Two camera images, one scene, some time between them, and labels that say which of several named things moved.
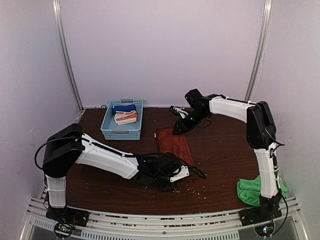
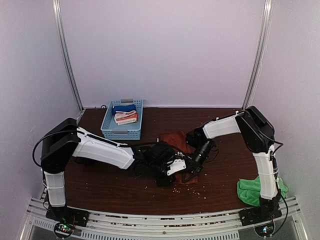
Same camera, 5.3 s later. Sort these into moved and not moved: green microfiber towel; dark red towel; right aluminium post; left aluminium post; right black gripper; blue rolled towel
Moved: right black gripper; dark red towel
Not moved: right aluminium post; green microfiber towel; left aluminium post; blue rolled towel
